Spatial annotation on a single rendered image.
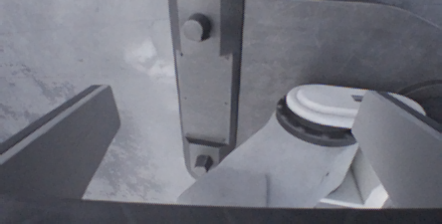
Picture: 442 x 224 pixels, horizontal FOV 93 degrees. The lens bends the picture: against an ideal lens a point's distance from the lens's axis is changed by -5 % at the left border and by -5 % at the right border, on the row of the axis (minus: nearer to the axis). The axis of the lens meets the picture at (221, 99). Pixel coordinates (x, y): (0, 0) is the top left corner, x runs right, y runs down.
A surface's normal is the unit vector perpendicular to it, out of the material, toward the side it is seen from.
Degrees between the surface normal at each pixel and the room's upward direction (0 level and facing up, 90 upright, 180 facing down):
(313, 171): 90
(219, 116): 0
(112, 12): 0
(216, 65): 0
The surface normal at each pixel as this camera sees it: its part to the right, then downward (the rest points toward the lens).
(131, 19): -0.23, 0.50
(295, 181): 0.01, -0.86
